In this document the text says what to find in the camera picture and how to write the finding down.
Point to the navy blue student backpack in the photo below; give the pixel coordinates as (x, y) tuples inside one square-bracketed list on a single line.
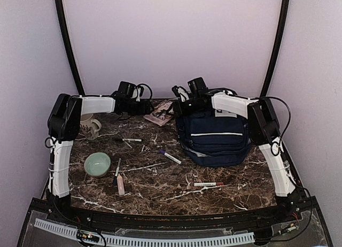
[(211, 140)]

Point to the black left frame post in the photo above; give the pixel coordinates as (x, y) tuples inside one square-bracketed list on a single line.
[(68, 46)]

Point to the pink pencil-shaped eraser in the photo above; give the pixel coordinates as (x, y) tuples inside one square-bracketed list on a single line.
[(120, 184)]

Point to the white slotted cable duct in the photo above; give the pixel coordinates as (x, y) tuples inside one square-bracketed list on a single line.
[(134, 237)]

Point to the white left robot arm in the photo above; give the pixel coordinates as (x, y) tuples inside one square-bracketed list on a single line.
[(64, 126)]

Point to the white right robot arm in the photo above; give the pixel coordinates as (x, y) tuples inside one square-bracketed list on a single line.
[(263, 131)]

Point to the red capped white marker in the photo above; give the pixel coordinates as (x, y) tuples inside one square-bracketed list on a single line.
[(208, 184)]

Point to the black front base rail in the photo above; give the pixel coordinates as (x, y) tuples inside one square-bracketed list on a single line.
[(93, 214)]

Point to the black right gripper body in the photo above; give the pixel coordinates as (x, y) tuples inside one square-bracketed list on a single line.
[(186, 110)]

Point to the black capped white marker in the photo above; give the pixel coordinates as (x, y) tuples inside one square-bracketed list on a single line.
[(128, 139)]

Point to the black frame post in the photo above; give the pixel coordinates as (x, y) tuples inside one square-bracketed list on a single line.
[(276, 47), (68, 46)]

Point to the light green ceramic bowl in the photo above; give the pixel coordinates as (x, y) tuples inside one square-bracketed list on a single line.
[(97, 164)]

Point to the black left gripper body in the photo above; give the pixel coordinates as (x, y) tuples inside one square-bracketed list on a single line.
[(135, 110)]

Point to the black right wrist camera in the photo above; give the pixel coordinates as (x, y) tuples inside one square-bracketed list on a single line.
[(180, 93)]

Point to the pink illustrated paperback book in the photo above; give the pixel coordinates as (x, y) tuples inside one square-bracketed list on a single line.
[(162, 113)]

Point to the purple capped white marker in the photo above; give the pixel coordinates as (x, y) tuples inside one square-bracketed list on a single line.
[(170, 157)]

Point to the black right frame post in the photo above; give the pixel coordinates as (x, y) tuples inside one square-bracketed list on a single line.
[(276, 47)]

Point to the cream patterned ceramic mug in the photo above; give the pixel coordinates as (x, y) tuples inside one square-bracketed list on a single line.
[(90, 126)]

